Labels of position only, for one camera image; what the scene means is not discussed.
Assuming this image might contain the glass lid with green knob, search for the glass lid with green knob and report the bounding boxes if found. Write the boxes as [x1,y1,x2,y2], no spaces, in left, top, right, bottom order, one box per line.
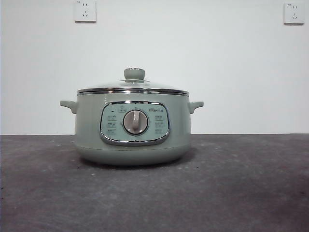
[76,68,188,95]

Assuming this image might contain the white wall socket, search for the white wall socket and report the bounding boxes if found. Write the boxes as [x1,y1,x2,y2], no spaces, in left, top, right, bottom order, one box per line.
[73,0,97,24]
[283,2,305,25]

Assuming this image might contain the sage green electric pot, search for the sage green electric pot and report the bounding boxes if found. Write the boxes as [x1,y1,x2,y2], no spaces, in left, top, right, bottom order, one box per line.
[59,90,205,166]

